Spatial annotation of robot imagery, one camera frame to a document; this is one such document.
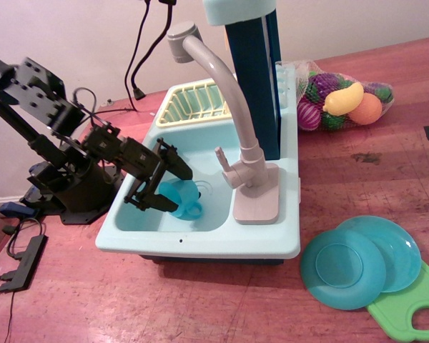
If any teal front plate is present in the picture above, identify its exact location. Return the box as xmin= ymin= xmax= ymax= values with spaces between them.
xmin=300 ymin=229 xmax=387 ymax=310

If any teal plate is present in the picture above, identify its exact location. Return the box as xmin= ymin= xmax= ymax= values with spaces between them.
xmin=337 ymin=215 xmax=421 ymax=293
xmin=300 ymin=229 xmax=387 ymax=310

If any light blue toy sink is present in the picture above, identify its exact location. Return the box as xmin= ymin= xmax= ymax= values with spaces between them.
xmin=94 ymin=62 xmax=302 ymax=267

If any teal plastic toy cup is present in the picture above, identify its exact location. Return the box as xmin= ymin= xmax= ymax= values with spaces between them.
xmin=158 ymin=179 xmax=203 ymax=220

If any cream dish drying rack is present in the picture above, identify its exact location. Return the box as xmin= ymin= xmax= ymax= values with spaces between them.
xmin=155 ymin=79 xmax=232 ymax=129

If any blue clamp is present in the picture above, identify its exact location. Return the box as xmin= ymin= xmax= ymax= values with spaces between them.
xmin=0 ymin=202 xmax=38 ymax=218

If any black power cable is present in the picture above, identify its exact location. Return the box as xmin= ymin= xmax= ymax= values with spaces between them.
xmin=130 ymin=0 xmax=178 ymax=101
xmin=124 ymin=0 xmax=152 ymax=114

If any black usb hub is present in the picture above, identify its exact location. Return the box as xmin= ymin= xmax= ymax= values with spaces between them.
xmin=0 ymin=234 xmax=48 ymax=293

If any black power cable left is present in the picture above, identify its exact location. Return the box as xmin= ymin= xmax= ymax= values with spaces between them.
xmin=124 ymin=0 xmax=152 ymax=114

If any orange toy fruit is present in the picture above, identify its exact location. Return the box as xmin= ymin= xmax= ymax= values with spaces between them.
xmin=348 ymin=93 xmax=382 ymax=125

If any black power cable right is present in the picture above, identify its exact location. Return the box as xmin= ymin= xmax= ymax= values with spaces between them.
xmin=130 ymin=0 xmax=178 ymax=101

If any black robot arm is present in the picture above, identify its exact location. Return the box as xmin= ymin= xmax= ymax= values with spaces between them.
xmin=0 ymin=58 xmax=193 ymax=213

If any grey toy faucet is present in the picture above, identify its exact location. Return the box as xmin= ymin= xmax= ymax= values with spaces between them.
xmin=166 ymin=21 xmax=282 ymax=225

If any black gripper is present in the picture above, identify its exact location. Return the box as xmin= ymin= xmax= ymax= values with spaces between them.
xmin=82 ymin=124 xmax=193 ymax=212

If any green plastic cutting board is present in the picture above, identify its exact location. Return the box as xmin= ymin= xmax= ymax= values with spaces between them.
xmin=366 ymin=262 xmax=429 ymax=342

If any teal rear plate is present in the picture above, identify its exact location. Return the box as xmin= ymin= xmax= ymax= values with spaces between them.
xmin=337 ymin=215 xmax=421 ymax=293

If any yellow toy mango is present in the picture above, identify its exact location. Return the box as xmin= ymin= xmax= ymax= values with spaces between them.
xmin=322 ymin=82 xmax=364 ymax=116

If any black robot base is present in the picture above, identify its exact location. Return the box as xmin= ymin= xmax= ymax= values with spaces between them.
xmin=20 ymin=161 xmax=124 ymax=225

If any mesh bag of toy food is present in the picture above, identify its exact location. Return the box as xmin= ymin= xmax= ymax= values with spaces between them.
xmin=275 ymin=60 xmax=395 ymax=131

